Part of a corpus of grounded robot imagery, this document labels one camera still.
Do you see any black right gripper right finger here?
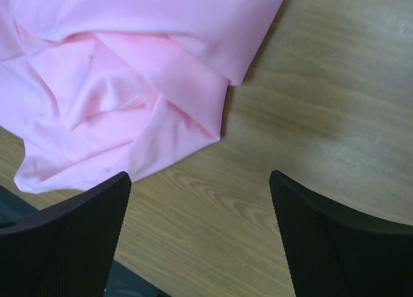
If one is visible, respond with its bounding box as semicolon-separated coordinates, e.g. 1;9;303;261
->
269;170;412;296

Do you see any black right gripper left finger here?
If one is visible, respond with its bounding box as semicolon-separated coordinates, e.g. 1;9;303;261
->
1;172;132;296

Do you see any pink t-shirt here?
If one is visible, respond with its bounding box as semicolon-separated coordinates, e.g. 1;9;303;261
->
1;0;283;194

